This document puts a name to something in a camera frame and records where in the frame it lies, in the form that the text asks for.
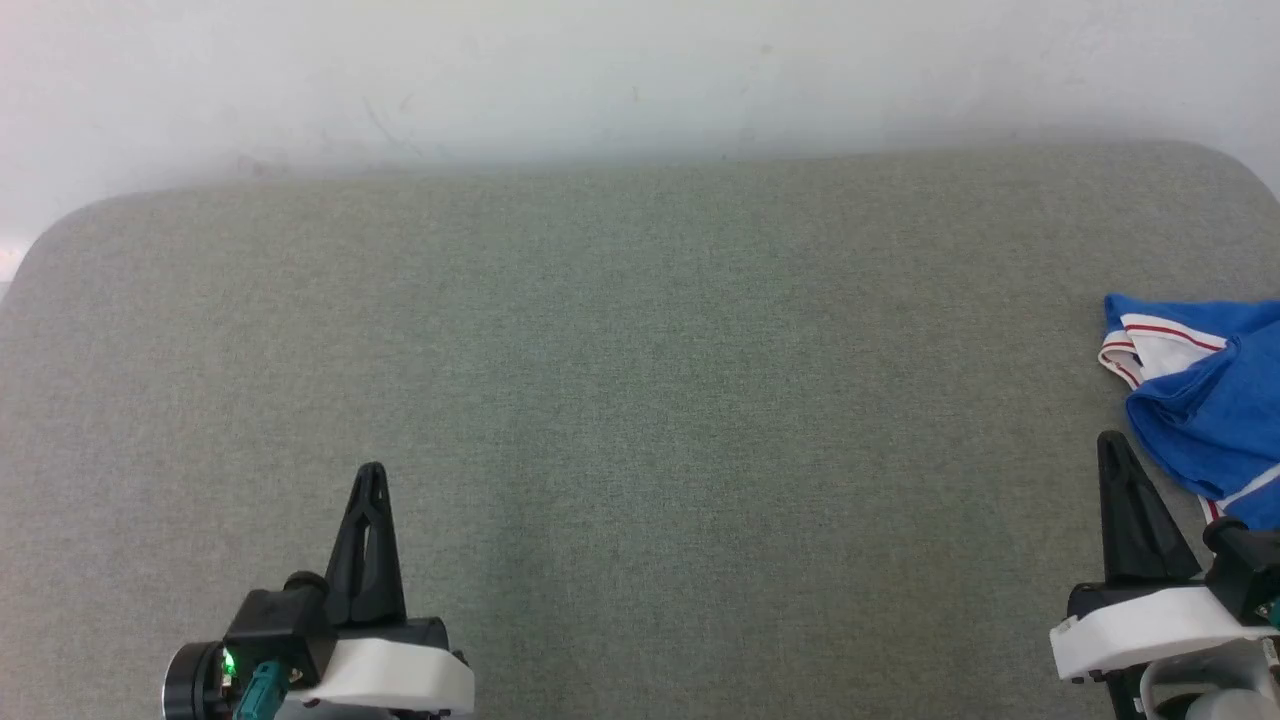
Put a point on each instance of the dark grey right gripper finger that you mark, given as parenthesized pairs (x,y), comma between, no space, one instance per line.
(1160,550)
(1118,540)

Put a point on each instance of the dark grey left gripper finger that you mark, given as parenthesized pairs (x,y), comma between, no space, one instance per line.
(385,590)
(350,580)

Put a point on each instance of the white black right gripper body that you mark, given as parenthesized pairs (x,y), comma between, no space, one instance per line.
(1140,630)

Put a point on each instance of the blue white jersey number 23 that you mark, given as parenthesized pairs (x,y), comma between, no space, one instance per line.
(1220,410)

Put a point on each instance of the grey fabric sofa cushion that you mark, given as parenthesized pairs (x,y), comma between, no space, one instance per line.
(640,400)

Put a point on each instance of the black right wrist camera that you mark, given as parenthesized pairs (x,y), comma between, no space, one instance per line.
(1245,570)

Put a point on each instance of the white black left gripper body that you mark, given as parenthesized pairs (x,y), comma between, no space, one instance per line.
(400,680)

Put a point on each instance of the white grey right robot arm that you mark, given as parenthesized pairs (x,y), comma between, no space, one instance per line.
(1230,700)

